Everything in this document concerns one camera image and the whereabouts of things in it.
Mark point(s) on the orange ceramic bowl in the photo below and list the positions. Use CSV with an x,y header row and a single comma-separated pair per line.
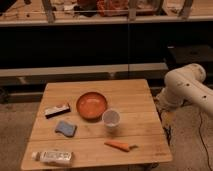
x,y
91,105

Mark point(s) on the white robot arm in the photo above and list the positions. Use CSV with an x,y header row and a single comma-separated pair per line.
x,y
186,83

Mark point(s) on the clear plastic cup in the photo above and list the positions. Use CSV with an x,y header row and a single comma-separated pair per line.
x,y
111,119

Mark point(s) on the wooden table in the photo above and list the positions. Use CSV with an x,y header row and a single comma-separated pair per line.
x,y
139,125

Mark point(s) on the blue sponge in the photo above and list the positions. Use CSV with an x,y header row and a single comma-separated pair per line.
x,y
66,129

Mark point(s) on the orange carrot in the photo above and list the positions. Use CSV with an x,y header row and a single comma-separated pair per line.
x,y
120,145

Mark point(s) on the black box on right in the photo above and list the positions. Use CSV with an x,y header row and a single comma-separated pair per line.
x,y
183,55

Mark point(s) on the orange object on shelf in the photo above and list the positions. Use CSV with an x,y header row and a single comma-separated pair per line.
x,y
112,7

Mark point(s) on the white tube with label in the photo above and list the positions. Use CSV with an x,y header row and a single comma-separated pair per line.
x,y
53,157

